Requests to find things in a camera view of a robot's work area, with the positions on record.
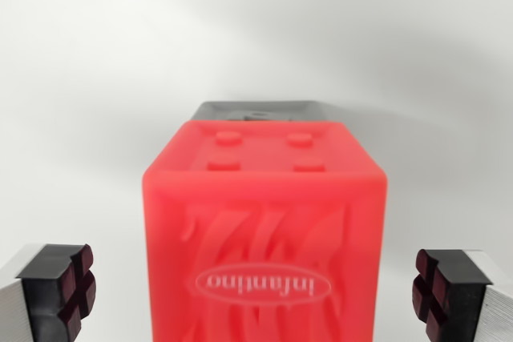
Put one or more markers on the red soft toy cube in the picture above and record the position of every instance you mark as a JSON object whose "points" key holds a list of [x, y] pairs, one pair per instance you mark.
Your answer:
{"points": [[264, 206]]}

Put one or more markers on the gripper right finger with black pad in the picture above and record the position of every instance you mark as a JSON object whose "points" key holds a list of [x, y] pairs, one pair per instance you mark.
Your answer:
{"points": [[461, 298]]}

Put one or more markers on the grey soft toy cube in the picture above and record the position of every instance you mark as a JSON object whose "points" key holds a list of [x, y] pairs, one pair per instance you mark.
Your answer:
{"points": [[216, 110]]}

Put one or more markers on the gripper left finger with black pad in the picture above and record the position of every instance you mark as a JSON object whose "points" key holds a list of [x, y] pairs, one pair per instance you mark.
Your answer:
{"points": [[44, 298]]}

